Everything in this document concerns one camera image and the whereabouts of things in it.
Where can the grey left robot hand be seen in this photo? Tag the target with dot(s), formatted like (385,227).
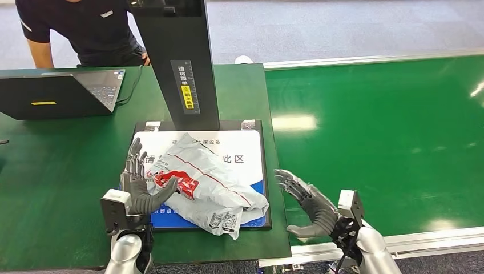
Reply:
(136,196)

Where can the person's left hand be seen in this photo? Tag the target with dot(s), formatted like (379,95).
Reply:
(146,59)

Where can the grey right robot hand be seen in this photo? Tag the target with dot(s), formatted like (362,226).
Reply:
(321,213)

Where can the grey red-printed plastic mailer package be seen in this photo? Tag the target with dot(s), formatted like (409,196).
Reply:
(211,189)

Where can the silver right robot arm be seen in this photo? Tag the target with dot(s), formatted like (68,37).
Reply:
(374,253)

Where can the person's right forearm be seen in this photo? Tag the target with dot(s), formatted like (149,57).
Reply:
(41,55)

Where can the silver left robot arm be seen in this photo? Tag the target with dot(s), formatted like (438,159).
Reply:
(123,253)

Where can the black scanner machine column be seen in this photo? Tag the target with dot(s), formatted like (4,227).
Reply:
(172,38)

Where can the green conveyor belt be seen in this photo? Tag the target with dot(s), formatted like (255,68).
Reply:
(340,94)

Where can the yellow label on column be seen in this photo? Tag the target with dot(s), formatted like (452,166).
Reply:
(187,97)

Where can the person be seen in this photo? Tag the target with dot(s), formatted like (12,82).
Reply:
(94,26)

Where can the silver tape piece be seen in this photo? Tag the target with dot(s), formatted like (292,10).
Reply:
(248,125)
(152,126)

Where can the green-topped table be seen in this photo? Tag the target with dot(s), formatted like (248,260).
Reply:
(94,136)

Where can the small white rounded object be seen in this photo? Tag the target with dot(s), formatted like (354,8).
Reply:
(243,59)

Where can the scanner base with white-blue sign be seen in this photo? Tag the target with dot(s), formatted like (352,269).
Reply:
(242,151)

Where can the yellow sticker on laptop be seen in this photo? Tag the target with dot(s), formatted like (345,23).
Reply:
(43,103)

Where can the black laptop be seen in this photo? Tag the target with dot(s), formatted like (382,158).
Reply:
(38,94)

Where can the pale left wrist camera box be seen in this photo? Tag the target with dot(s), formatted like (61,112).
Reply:
(113,208)

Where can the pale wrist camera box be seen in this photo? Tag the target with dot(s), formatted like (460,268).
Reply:
(113,208)
(351,204)

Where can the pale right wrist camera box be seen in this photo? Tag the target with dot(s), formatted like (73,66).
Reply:
(351,204)

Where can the wide aluminium conveyor rail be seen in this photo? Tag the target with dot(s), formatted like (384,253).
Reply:
(435,238)

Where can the thin aluminium conveyor rail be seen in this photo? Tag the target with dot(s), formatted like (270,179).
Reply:
(378,58)

